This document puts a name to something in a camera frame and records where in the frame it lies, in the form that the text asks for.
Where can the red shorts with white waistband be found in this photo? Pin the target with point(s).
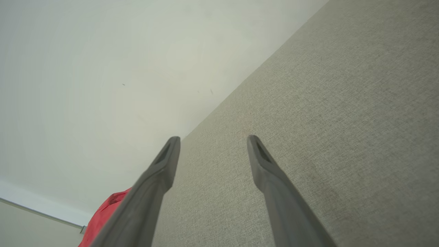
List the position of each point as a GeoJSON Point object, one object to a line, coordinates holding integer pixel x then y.
{"type": "Point", "coordinates": [101, 219]}

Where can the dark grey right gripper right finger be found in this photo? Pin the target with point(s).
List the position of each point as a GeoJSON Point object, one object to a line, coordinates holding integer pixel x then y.
{"type": "Point", "coordinates": [288, 212]}

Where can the white baseboard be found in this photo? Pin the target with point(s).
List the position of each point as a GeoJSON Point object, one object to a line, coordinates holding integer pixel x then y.
{"type": "Point", "coordinates": [34, 203]}

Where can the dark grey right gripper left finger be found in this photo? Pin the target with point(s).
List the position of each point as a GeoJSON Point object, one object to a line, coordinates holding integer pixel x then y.
{"type": "Point", "coordinates": [144, 202]}

